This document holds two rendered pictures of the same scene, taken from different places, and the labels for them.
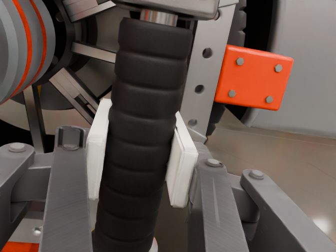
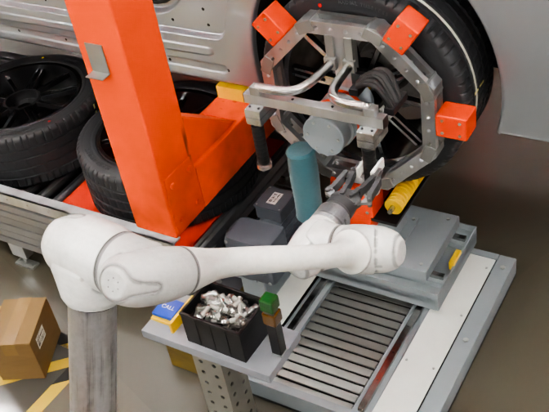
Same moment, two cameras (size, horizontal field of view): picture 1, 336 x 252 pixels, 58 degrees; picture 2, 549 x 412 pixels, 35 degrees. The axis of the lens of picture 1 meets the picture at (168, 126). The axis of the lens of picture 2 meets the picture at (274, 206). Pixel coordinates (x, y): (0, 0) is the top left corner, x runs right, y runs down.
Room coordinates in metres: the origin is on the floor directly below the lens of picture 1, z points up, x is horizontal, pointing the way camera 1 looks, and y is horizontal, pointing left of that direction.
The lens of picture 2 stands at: (-1.31, -1.13, 2.24)
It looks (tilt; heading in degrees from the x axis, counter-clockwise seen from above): 39 degrees down; 46
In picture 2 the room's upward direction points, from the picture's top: 11 degrees counter-clockwise
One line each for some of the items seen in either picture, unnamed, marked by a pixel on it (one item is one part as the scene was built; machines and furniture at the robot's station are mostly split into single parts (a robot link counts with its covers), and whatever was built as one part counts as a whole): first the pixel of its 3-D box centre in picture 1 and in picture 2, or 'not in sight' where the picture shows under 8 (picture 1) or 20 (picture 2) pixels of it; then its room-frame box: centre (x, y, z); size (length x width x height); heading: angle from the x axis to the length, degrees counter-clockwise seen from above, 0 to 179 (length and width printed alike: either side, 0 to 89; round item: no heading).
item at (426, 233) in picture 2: not in sight; (386, 208); (0.53, 0.25, 0.32); 0.40 x 0.30 x 0.28; 100
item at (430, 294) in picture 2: not in sight; (390, 249); (0.53, 0.25, 0.13); 0.50 x 0.36 x 0.10; 100
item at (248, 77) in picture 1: (244, 75); (455, 121); (0.42, -0.09, 0.85); 0.09 x 0.08 x 0.07; 100
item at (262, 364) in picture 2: not in sight; (220, 334); (-0.28, 0.27, 0.44); 0.43 x 0.17 x 0.03; 100
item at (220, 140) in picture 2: not in sight; (218, 114); (0.29, 0.73, 0.69); 0.52 x 0.17 x 0.35; 10
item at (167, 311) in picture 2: not in sight; (168, 310); (-0.30, 0.43, 0.47); 0.07 x 0.07 x 0.02; 10
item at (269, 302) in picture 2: not in sight; (269, 302); (-0.24, 0.07, 0.64); 0.04 x 0.04 x 0.04; 10
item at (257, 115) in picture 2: not in sight; (261, 109); (0.13, 0.35, 0.93); 0.09 x 0.05 x 0.05; 10
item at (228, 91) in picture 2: not in sight; (244, 84); (0.46, 0.76, 0.70); 0.14 x 0.14 x 0.05; 10
